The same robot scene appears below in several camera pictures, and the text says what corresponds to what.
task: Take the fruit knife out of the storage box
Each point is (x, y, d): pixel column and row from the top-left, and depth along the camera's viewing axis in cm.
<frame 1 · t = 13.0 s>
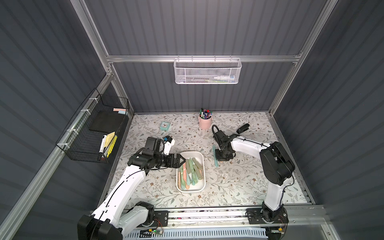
left hand: (177, 160, 76), fingers open
right hand: (221, 158, 94), fingers closed
white oval storage box: (191, 178, 88), on the table
pink pen cup: (205, 120, 107), point 9 cm above the table
black stapler: (243, 129, 110), point 2 cm above the table
teal fruit knife: (215, 161, 95), on the table

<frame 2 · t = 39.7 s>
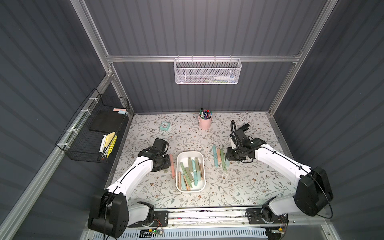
left hand: (166, 164, 84), fingers closed
right hand: (229, 156, 85), fingers open
pink fruit knife: (172, 171, 91), on the table
green fruit knife: (223, 159, 96), on the table
orange fruit knife: (218, 154, 98), on the table
the other named things where they were.

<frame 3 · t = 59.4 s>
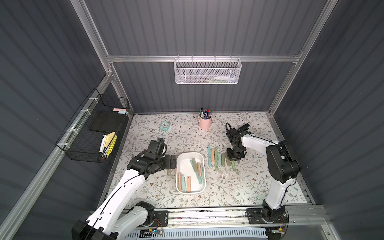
left hand: (166, 161, 77), fingers open
right hand: (233, 159, 95), fingers closed
light blue folding knife: (219, 160, 96), on the table
olive folding fruit knife: (223, 160, 96), on the table
light green fruit knife: (234, 166, 93), on the table
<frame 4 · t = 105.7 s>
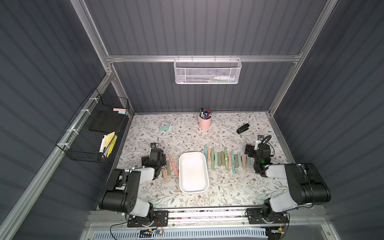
left hand: (152, 157, 94), fingers open
right hand: (258, 145, 94), fingers open
peach folding fruit knife: (230, 162, 95), on the table
teal ceramic sheathed knife: (233, 161, 95), on the table
olive folding knife: (236, 161, 96), on the table
